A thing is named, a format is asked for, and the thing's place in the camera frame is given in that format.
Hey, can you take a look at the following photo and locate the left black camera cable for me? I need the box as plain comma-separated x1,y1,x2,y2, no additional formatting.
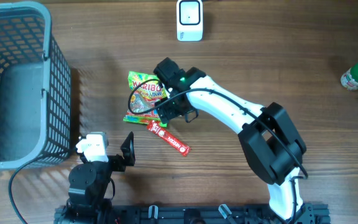
7,149,77,224

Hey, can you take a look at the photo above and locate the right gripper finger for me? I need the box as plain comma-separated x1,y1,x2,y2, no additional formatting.
184,109,199,123
157,107,175,124

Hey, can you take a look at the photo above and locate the grey plastic shopping basket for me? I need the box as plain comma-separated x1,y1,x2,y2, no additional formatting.
0,1,71,170

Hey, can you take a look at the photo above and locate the red Nescafe stick sachet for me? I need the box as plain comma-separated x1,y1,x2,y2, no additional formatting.
147,121,191,157

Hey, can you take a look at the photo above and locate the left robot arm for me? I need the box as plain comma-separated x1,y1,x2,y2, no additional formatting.
54,132,135,223

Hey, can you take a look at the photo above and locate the Haribo gummy candy bag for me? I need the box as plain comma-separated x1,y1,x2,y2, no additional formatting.
123,71,167,128

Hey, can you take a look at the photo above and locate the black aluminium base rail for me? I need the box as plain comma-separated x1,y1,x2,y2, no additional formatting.
53,202,331,224

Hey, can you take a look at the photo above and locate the right black camera cable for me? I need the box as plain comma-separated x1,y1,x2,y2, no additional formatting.
127,79,309,218

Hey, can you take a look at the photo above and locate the black camera cable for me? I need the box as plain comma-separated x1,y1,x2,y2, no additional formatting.
127,79,309,218
7,149,77,224

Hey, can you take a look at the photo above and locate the white barcode scanner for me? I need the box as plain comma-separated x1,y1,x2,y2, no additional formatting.
176,0,203,42

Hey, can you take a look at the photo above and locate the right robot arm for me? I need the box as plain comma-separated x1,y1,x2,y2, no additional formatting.
154,58,308,223

